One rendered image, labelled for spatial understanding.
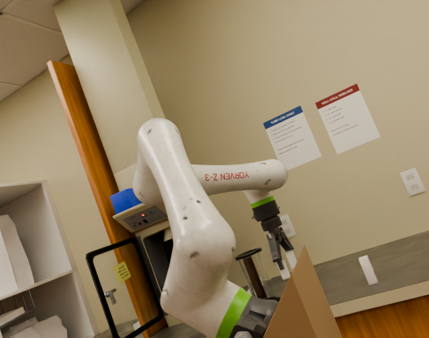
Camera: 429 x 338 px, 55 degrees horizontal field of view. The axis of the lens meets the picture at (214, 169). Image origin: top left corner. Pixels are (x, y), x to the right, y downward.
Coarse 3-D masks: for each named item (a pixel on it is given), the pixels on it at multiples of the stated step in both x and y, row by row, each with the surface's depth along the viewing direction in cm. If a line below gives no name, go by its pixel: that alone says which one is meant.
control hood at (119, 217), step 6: (144, 204) 180; (162, 204) 180; (126, 210) 184; (132, 210) 183; (138, 210) 183; (144, 210) 183; (162, 210) 182; (114, 216) 187; (120, 216) 186; (126, 216) 186; (120, 222) 189; (156, 222) 189; (126, 228) 192; (132, 228) 192
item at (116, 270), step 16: (96, 256) 173; (112, 256) 179; (128, 256) 187; (112, 272) 176; (128, 272) 183; (96, 288) 167; (112, 288) 173; (128, 288) 180; (144, 288) 187; (112, 304) 170; (128, 304) 176; (144, 304) 184; (128, 320) 173; (144, 320) 180; (112, 336) 165
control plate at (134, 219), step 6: (150, 210) 183; (156, 210) 182; (132, 216) 186; (138, 216) 186; (144, 216) 186; (150, 216) 185; (156, 216) 185; (162, 216) 185; (126, 222) 189; (132, 222) 189; (138, 222) 189; (150, 222) 188; (138, 228) 192
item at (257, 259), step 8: (256, 248) 159; (240, 256) 153; (256, 256) 154; (240, 264) 156; (248, 264) 153; (256, 264) 153; (264, 264) 155; (248, 272) 153; (256, 272) 152; (264, 272) 153; (248, 280) 154; (256, 280) 152; (264, 280) 152; (256, 288) 152; (264, 288) 152; (272, 288) 153; (256, 296) 152; (264, 296) 151; (272, 296) 152
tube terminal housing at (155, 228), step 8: (128, 168) 196; (120, 176) 199; (128, 176) 197; (120, 184) 199; (128, 184) 197; (160, 224) 191; (168, 224) 189; (136, 232) 196; (144, 232) 194; (152, 232) 193; (168, 320) 192; (176, 320) 190
